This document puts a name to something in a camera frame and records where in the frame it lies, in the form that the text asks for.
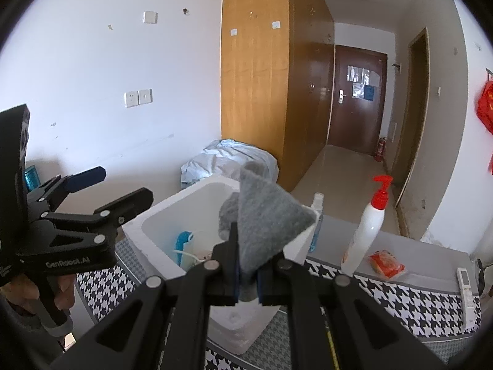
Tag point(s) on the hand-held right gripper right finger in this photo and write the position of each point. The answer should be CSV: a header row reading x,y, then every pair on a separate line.
x,y
262,289

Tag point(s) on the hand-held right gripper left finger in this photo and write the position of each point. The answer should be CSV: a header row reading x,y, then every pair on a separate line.
x,y
235,281

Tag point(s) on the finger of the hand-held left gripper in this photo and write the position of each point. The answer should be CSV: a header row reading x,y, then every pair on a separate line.
x,y
88,177
131,200

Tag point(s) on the white foam box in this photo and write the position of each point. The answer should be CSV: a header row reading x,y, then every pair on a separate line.
x,y
161,223

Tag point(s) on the grey felt cloth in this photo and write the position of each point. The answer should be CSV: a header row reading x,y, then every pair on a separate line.
x,y
265,223

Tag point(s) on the blue face mask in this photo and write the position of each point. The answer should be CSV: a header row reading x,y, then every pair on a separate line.
x,y
183,241

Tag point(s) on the person's left hand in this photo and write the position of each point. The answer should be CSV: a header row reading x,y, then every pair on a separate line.
x,y
19,293

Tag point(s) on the teal container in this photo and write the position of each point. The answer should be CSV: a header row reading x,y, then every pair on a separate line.
x,y
31,179

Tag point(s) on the clear blue spray bottle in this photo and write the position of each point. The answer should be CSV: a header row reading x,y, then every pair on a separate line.
x,y
315,235

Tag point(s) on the pale blue cloth bundle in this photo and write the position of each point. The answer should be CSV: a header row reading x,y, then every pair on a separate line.
x,y
231,158

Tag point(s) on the white pump bottle red cap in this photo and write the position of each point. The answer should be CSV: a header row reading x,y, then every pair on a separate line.
x,y
366,231

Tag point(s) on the orange snack packet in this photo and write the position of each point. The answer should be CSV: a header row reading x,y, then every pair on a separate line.
x,y
387,265

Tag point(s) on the houndstooth tablecloth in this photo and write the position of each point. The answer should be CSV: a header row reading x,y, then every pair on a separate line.
x,y
404,304

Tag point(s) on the wooden wardrobe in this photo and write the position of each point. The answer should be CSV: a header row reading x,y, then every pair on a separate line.
x,y
254,84

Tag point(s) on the red fire extinguisher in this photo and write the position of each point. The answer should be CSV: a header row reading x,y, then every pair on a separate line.
x,y
380,150

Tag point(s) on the dark brown door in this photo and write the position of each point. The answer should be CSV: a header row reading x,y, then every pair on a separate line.
x,y
354,131

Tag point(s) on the white remote control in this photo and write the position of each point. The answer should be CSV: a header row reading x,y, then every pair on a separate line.
x,y
466,285

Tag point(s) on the blue paper notice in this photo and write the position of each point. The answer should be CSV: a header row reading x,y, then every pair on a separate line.
x,y
369,93

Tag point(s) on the white paper notice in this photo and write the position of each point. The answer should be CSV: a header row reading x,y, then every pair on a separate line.
x,y
362,74

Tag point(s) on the red plastic bag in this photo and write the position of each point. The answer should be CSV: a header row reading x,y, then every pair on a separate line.
x,y
486,108

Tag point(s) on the white wall socket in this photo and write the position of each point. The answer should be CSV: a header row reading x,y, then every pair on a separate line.
x,y
145,96
131,99

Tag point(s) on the white wall switch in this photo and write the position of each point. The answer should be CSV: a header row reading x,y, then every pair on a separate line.
x,y
149,17

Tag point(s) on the brown door frame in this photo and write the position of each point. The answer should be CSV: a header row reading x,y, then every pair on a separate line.
x,y
408,123

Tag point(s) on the dark wall bracket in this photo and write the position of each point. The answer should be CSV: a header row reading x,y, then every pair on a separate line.
x,y
396,66

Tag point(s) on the metal wall hook rack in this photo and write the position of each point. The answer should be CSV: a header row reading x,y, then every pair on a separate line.
x,y
489,73

